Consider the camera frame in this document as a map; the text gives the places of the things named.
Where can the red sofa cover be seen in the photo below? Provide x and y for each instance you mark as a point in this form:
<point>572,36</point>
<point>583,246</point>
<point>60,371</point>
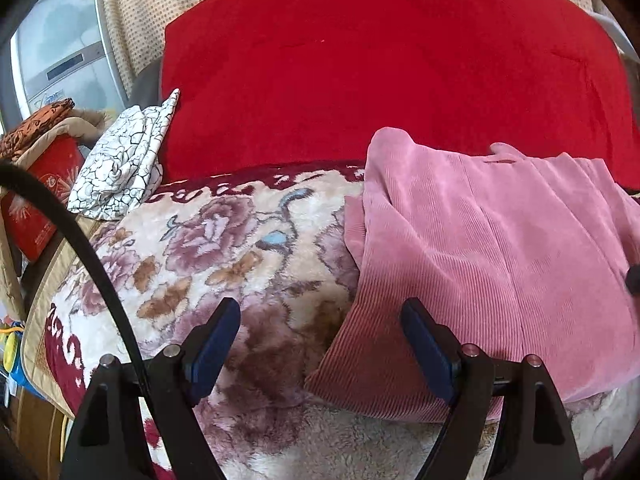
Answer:
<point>375,60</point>

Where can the floral plush blanket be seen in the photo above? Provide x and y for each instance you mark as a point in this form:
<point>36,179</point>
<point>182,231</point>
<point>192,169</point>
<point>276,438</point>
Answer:
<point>225,260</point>

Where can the white black-patterned cloth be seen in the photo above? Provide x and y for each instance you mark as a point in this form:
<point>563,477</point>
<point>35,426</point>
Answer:
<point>120,160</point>

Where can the orange black patterned cloth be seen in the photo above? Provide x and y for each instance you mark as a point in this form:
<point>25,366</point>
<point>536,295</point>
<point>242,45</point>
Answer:
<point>35,120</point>

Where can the red cardboard box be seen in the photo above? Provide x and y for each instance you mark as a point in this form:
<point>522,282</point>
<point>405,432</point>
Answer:
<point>40,195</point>

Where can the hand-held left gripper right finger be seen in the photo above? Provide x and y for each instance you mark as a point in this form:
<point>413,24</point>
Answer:
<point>430,355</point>

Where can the silver refrigerator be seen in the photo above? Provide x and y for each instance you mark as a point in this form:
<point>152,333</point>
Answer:
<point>60,35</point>

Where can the blue yellow plastic object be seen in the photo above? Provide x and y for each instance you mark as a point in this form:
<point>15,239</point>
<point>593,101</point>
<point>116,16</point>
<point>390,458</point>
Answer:
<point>10,355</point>

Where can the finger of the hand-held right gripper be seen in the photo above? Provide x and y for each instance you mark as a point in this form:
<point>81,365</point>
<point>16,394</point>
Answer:
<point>634,280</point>

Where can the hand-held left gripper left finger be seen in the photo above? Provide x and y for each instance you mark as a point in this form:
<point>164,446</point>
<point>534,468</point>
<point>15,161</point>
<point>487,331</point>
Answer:
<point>215,345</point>

